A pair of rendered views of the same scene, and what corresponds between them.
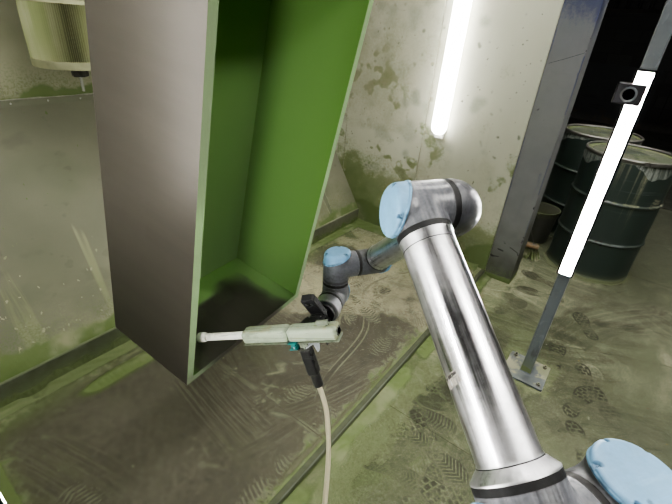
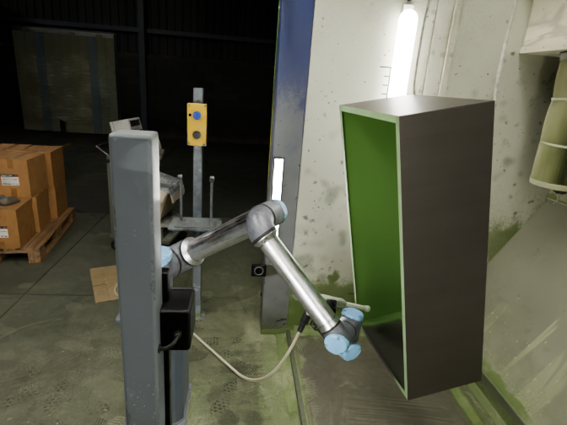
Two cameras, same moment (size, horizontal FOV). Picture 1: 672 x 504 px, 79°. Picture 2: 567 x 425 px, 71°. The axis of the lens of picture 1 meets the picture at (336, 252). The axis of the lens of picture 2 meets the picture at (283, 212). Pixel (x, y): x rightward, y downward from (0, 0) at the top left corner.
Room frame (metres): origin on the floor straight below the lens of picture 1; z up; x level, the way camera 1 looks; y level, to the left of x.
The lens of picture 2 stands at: (2.09, -1.21, 1.71)
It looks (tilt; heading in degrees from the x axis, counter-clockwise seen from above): 18 degrees down; 139
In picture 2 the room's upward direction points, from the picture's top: 4 degrees clockwise
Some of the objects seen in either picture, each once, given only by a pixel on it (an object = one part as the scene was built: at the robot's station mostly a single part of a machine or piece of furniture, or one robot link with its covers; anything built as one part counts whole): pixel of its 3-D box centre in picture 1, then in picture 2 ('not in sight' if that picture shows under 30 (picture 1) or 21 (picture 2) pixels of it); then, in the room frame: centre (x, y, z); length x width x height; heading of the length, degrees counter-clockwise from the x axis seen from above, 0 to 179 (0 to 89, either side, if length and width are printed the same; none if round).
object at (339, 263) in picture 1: (339, 266); (349, 325); (1.21, -0.01, 0.77); 0.12 x 0.09 x 0.12; 112
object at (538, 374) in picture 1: (525, 370); not in sight; (1.59, -1.03, 0.01); 0.20 x 0.20 x 0.01; 55
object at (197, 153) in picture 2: not in sight; (197, 212); (-0.25, 0.07, 0.82); 0.06 x 0.06 x 1.64; 55
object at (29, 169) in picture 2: not in sight; (22, 174); (-2.40, -0.65, 0.69); 0.38 x 0.29 x 0.36; 147
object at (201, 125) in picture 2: not in sight; (197, 124); (-0.21, 0.04, 1.42); 0.12 x 0.06 x 0.26; 55
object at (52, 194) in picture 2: not in sight; (46, 197); (-2.75, -0.41, 0.33); 0.38 x 0.29 x 0.36; 152
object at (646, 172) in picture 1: (607, 211); not in sight; (2.83, -1.95, 0.44); 0.59 x 0.58 x 0.89; 160
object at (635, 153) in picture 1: (632, 154); not in sight; (2.83, -1.95, 0.86); 0.54 x 0.54 x 0.01
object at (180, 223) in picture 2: not in sight; (196, 200); (-0.12, -0.02, 0.95); 0.26 x 0.15 x 0.32; 55
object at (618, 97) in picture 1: (629, 93); (164, 317); (1.58, -0.99, 1.35); 0.09 x 0.07 x 0.07; 55
